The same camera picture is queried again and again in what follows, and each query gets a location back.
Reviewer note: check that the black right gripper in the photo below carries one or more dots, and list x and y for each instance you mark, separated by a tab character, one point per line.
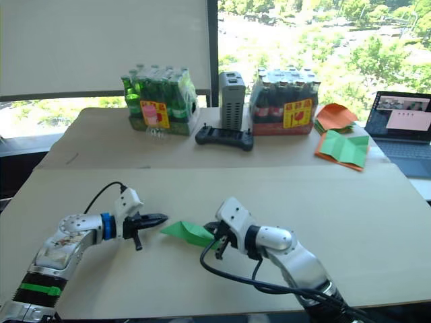
226	237

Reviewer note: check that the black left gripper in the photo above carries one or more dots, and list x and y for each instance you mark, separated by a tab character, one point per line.
129	227

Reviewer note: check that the green paper sheet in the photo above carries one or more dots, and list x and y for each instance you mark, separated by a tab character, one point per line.
345	149
188	232

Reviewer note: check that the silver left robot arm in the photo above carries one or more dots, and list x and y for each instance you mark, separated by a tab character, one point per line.
67	242

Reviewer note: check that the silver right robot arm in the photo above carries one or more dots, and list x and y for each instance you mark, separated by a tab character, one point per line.
296	259

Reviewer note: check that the orange flat paper sheet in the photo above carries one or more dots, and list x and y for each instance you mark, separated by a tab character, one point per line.
319	153

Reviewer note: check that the green creased paper sheet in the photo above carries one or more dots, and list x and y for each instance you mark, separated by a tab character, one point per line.
345	149

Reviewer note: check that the black handheld controller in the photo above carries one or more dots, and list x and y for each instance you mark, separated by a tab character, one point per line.
224	139

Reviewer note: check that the shrink-wrapped green bottle pack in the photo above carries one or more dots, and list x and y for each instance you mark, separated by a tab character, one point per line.
158	101

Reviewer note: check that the grey battery charger tower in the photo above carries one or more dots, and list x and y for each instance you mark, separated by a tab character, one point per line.
232	104

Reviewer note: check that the shrink-wrapped cola bottle pack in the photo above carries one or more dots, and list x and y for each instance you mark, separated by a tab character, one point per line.
283	104

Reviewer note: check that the orange folded paper stack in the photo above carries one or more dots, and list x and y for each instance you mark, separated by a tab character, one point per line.
336	116

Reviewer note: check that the white roller blind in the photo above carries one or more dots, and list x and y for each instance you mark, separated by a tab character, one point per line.
101	47

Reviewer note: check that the open laptop computer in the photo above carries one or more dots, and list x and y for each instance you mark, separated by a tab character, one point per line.
400	134

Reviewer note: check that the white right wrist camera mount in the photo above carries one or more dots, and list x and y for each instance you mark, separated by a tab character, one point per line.
235	215

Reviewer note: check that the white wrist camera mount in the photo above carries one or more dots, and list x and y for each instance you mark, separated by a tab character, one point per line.
235	215
128	202

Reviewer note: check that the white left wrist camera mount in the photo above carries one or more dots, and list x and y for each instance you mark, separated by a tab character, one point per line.
128	202

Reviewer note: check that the dark window frame post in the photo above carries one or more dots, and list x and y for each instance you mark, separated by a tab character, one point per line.
213	50

